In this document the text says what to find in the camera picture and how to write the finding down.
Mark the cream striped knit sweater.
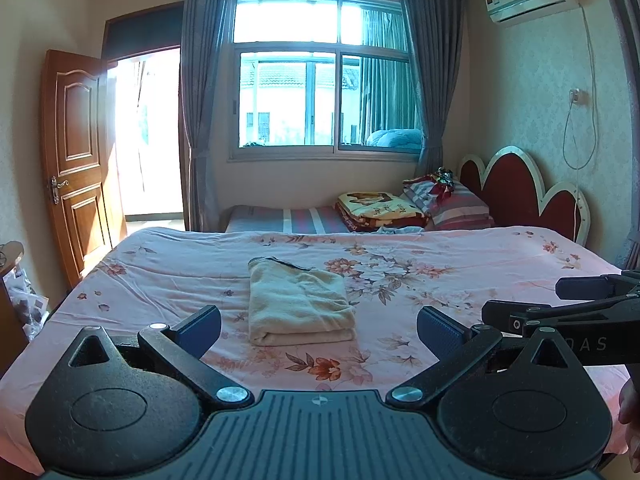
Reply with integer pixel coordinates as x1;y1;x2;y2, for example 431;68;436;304
247;257;356;347

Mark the right hand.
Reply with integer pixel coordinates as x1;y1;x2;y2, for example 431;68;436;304
618;379;640;474

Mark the cluttered side furniture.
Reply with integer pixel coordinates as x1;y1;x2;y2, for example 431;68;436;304
0;240;29;375

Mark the red heart-shaped headboard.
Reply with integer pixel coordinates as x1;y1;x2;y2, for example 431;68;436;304
459;145;591;246

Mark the striped pillow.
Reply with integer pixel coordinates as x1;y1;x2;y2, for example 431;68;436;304
402;178;495;231

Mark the pink floral bed sheet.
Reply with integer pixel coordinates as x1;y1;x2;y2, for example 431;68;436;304
1;226;614;474

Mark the red dark hair accessory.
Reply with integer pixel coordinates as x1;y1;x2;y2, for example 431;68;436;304
425;167;456;202

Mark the brown wooden door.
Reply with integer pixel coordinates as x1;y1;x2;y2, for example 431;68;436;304
40;50;127;287

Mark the striped mattress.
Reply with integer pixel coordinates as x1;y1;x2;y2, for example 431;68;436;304
226;206;349;234

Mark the yellow red folded blanket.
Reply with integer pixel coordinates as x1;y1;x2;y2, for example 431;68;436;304
335;192;428;232

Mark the blue bedding outside window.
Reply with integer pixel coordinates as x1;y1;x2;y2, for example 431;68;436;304
366;129;424;153

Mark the grey right curtain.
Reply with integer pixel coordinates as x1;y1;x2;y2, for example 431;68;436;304
400;0;466;176

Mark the grey curtain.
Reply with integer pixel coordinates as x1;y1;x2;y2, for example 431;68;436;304
400;0;466;176
179;0;230;232

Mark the glass sliding window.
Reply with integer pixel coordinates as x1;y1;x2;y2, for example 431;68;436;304
231;0;421;159

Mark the grey left curtain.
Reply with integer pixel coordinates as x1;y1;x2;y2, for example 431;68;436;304
179;0;230;232

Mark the white power cable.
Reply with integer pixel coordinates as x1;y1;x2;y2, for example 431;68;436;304
562;4;601;201

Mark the wall socket with plug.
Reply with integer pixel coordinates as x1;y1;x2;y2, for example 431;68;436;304
570;88;588;106

